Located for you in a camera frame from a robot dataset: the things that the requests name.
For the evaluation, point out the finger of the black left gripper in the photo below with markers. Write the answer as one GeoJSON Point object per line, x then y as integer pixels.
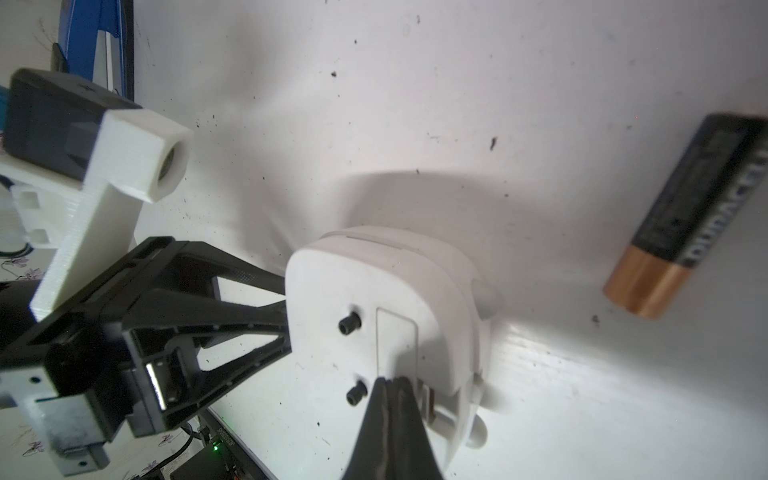
{"type": "Point", "coordinates": [234, 354]}
{"type": "Point", "coordinates": [246, 270]}

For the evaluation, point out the black AA battery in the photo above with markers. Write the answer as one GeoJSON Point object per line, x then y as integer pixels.
{"type": "Point", "coordinates": [724, 163]}

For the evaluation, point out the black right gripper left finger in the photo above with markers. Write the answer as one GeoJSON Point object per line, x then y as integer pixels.
{"type": "Point", "coordinates": [373, 452]}

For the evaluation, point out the white square alarm clock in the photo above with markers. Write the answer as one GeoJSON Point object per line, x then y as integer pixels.
{"type": "Point", "coordinates": [370, 302]}

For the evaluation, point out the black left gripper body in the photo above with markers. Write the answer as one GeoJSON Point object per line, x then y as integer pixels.
{"type": "Point", "coordinates": [121, 351]}

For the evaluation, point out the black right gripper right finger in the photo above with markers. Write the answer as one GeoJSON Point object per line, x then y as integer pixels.
{"type": "Point", "coordinates": [409, 453]}

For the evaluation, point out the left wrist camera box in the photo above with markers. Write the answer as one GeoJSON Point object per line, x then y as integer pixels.
{"type": "Point", "coordinates": [103, 154]}

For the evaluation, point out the blue black stapler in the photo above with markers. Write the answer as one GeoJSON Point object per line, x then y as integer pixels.
{"type": "Point", "coordinates": [96, 42]}

